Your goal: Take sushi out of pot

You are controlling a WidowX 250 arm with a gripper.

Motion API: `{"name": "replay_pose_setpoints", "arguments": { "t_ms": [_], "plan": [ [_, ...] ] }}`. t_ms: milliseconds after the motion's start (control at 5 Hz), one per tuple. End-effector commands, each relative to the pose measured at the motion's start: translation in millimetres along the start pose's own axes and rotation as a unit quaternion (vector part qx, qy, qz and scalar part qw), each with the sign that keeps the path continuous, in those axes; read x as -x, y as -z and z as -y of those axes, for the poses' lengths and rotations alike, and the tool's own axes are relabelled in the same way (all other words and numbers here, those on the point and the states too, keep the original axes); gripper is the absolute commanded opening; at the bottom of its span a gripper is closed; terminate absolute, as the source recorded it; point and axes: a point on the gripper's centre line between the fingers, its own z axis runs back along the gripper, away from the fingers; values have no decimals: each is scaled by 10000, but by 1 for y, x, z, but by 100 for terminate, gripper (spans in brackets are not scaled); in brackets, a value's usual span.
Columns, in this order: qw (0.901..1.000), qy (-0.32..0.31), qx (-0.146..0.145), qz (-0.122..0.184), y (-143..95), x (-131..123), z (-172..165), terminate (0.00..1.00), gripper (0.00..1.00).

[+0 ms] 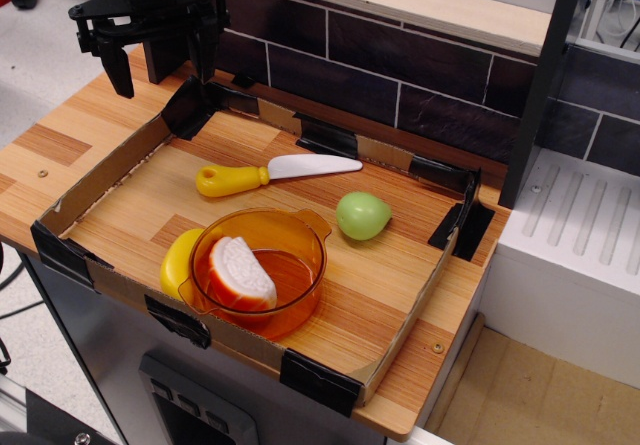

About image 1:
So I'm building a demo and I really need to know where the yellow toy banana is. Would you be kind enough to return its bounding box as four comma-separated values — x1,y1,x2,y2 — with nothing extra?
160,228,203,305

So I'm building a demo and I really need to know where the cardboard fence with black tape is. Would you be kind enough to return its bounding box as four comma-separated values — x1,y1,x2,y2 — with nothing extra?
33,95,506,416

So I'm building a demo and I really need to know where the wooden shelf ledge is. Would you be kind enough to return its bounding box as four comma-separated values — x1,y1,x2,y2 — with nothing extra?
322,0,551,57

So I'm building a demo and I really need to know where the orange transparent plastic pot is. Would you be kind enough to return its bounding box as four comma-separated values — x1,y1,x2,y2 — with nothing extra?
174,208,331,340

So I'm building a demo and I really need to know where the yellow handled toy knife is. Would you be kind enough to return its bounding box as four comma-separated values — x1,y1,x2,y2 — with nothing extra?
195,154,363,198

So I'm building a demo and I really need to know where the white toy sink drainer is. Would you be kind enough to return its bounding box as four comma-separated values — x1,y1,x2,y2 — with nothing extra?
480,149,639,387

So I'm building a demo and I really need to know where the green toy pear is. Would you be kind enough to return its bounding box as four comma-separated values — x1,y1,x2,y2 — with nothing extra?
335,192,392,241

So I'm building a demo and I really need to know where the toy oven control panel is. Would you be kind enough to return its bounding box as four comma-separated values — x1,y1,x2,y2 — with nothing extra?
139,355,260,444

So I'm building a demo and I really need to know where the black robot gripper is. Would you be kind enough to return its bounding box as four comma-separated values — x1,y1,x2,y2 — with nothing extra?
69,0,230,98

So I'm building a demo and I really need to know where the dark grey vertical post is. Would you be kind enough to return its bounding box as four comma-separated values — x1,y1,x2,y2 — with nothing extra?
499,0,580,209

